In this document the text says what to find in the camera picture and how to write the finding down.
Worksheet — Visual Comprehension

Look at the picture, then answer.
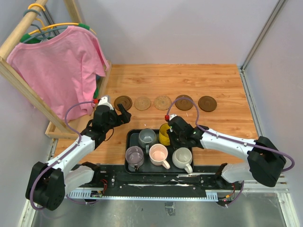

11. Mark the cream ceramic mug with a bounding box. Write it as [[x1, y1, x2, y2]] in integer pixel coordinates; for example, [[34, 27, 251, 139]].
[[172, 148, 193, 174]]

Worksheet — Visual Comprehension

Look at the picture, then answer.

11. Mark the yellow clothes hanger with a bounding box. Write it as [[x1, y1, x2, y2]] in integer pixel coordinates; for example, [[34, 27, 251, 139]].
[[29, 0, 97, 35]]

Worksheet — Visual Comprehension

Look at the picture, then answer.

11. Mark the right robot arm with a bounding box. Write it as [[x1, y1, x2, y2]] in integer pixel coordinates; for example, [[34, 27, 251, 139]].
[[165, 114, 286, 189]]

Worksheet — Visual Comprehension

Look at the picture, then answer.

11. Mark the woven rattan coaster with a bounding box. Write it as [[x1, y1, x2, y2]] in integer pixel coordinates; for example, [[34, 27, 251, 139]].
[[153, 95, 172, 111], [134, 96, 151, 111]]

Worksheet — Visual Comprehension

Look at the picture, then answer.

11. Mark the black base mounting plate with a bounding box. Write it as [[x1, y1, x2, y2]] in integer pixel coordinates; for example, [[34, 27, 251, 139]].
[[80, 165, 241, 201]]

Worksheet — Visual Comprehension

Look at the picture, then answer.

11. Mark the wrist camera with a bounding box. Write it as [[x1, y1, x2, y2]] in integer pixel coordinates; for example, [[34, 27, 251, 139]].
[[94, 95, 114, 110], [164, 114, 180, 124]]

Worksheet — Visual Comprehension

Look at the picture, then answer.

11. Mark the yellow glass mug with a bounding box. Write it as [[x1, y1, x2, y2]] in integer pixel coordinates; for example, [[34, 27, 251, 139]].
[[159, 123, 170, 146]]

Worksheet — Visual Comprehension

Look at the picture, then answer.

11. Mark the grey ceramic mug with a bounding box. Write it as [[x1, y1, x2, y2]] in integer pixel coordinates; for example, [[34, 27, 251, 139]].
[[138, 129, 157, 155]]

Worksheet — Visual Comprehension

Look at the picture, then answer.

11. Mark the purple glass mug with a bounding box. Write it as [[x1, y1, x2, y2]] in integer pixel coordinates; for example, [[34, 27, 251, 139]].
[[125, 146, 144, 171]]

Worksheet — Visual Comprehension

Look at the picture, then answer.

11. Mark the pink ceramic mug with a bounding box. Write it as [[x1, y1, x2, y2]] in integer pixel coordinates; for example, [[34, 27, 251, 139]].
[[149, 144, 170, 169]]

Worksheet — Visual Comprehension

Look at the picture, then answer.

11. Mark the wooden clothes rack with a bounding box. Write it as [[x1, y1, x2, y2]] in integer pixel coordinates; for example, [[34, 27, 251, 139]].
[[0, 0, 112, 140]]

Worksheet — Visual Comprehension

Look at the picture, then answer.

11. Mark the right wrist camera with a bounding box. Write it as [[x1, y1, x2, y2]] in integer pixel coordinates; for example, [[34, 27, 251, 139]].
[[164, 114, 180, 124]]

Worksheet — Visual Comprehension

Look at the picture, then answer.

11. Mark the grey-green clothes hanger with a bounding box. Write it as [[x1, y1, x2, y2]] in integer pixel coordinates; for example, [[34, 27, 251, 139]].
[[19, 6, 67, 44]]

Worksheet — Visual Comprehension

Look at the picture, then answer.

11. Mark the pink t-shirt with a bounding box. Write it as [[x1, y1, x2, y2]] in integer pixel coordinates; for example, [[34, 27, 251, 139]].
[[7, 26, 109, 121]]

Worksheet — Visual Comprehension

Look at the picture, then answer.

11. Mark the brown wooden coaster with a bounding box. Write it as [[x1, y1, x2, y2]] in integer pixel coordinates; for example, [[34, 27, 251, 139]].
[[114, 96, 133, 110], [175, 95, 193, 111], [198, 96, 217, 112]]

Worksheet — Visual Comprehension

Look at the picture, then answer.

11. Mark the aluminium frame rail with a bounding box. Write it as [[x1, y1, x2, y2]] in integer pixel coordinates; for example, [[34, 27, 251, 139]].
[[18, 169, 300, 227]]

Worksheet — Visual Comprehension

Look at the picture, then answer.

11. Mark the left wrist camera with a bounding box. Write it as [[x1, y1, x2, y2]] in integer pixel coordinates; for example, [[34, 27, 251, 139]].
[[94, 95, 114, 110]]

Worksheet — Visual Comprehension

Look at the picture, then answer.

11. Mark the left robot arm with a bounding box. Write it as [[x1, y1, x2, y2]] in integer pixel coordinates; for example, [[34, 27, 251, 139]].
[[26, 102, 132, 211]]

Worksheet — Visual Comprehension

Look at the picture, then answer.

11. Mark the black plastic tray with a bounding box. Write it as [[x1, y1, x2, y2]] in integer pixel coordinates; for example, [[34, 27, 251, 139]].
[[125, 129, 188, 175]]

